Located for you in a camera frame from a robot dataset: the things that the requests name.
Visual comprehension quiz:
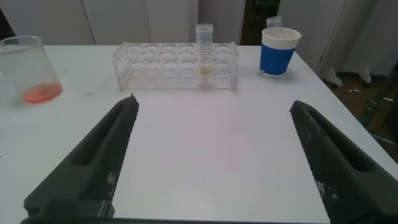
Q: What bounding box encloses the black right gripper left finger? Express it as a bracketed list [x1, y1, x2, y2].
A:
[22, 93, 141, 220]

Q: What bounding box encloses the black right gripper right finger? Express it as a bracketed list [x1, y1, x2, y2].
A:
[289, 100, 398, 224]

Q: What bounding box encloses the clear glass beaker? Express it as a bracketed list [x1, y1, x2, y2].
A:
[0, 35, 63, 105]

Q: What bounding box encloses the clear acrylic test tube rack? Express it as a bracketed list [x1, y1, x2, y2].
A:
[111, 41, 240, 93]

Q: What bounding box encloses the pale liquid test tube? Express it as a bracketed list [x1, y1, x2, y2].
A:
[195, 23, 215, 88]

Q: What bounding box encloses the white partition foot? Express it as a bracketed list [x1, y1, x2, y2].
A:
[357, 64, 373, 84]
[323, 67, 343, 87]

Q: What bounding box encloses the blue and white paper cup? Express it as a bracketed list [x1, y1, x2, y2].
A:
[259, 27, 302, 76]

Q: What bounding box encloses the white partition panel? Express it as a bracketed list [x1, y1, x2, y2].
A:
[315, 0, 376, 74]
[0, 0, 96, 47]
[340, 0, 398, 77]
[277, 0, 348, 72]
[197, 0, 247, 47]
[145, 0, 199, 44]
[81, 0, 152, 46]

